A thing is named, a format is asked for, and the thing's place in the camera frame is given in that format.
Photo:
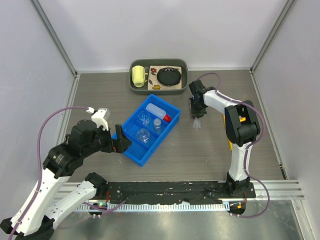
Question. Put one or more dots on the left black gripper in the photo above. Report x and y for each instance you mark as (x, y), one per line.
(120, 144)

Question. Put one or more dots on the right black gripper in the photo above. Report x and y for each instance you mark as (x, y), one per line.
(195, 113)

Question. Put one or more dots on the bundle of plastic pipettes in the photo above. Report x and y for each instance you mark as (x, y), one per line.
(196, 123)

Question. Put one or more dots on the small glass beaker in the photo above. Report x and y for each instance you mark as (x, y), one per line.
(143, 135)

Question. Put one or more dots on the blue divided plastic bin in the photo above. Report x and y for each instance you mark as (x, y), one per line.
(140, 151)

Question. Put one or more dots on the tiny glass beaker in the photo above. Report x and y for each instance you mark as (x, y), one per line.
(144, 117)

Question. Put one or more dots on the small glass erlenmeyer flask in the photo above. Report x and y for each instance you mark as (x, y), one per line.
(157, 125)

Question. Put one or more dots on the white wash bottle red cap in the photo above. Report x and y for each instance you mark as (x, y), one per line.
(158, 112)

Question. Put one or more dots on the yellow test tube rack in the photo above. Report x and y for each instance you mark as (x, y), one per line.
(229, 145)

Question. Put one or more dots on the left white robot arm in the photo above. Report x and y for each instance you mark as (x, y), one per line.
(37, 219)

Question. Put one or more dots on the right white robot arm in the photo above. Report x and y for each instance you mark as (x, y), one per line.
(241, 127)

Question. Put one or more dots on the black round dish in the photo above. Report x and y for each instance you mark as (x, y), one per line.
(169, 76)

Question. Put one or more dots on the floral coaster card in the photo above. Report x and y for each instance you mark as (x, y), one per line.
(152, 82)

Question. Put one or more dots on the grey-green plastic tray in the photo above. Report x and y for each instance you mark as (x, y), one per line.
(146, 63)

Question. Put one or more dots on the pale yellow mug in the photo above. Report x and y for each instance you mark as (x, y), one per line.
(138, 76)

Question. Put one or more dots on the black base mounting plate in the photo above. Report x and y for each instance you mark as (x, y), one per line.
(171, 192)

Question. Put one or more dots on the white slotted cable duct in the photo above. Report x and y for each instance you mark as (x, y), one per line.
(183, 207)

